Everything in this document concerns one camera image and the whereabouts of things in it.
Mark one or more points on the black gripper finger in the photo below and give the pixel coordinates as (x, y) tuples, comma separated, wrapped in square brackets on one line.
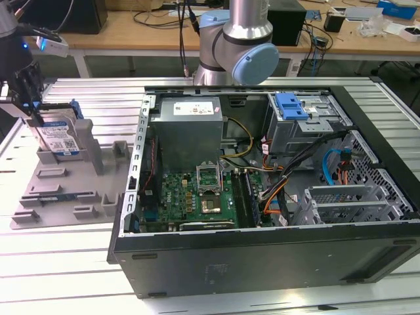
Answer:
[(38, 113)]

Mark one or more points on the hard disk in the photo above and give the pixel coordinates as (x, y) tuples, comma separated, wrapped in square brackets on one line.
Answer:
[(55, 138)]

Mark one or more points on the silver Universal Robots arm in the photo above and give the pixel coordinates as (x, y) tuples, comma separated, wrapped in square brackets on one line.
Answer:
[(246, 19)]

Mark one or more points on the metal disk bay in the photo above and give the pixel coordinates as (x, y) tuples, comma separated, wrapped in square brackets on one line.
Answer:
[(344, 197)]

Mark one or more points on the large black computer tower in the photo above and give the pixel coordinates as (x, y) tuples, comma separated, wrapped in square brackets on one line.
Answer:
[(82, 16)]

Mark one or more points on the grey parts rack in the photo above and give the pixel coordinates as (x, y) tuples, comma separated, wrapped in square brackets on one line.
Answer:
[(82, 183)]

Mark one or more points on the green RAM stick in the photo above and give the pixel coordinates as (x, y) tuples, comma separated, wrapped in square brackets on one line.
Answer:
[(57, 198)]

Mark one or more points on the wooden workbench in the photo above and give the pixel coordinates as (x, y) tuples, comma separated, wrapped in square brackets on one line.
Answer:
[(115, 36)]

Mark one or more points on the grey power supply unit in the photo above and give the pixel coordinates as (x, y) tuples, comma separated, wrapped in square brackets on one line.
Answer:
[(183, 138)]

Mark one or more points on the green motherboard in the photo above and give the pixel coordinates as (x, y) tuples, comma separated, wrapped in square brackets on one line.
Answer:
[(177, 193)]

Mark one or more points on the CPU socket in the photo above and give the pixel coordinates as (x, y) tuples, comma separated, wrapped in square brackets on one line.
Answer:
[(210, 205)]

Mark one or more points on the black graphics card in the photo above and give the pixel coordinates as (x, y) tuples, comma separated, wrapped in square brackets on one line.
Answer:
[(206, 225)]

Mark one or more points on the black RAM slot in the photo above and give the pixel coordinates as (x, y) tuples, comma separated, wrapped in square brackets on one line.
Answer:
[(246, 203), (239, 200)]

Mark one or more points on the blue plastic drive latch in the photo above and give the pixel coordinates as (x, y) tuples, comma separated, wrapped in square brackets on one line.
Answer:
[(290, 108)]

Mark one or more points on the metal drive cage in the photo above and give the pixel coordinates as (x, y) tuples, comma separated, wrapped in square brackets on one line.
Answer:
[(295, 138)]

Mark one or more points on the small black computer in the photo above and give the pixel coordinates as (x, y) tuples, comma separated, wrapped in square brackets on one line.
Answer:
[(288, 29)]

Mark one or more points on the black open PC case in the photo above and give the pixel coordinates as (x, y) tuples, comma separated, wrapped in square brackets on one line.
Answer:
[(262, 262)]

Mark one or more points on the black power adapter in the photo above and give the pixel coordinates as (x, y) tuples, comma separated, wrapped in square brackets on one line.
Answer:
[(321, 42)]

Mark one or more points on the small black box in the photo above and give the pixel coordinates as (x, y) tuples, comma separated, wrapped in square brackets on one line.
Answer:
[(333, 23)]

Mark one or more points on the grey flat tray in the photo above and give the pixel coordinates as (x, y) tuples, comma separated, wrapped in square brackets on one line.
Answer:
[(361, 13)]

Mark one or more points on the clear plastic bag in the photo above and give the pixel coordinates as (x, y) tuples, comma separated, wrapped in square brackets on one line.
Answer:
[(370, 26)]

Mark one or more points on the blue cardboard box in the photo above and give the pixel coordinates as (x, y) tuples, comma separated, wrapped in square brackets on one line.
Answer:
[(393, 8)]

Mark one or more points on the white and black box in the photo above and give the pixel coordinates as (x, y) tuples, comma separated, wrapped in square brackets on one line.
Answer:
[(411, 33)]

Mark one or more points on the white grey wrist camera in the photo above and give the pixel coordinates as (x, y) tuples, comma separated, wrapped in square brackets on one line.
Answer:
[(54, 47)]

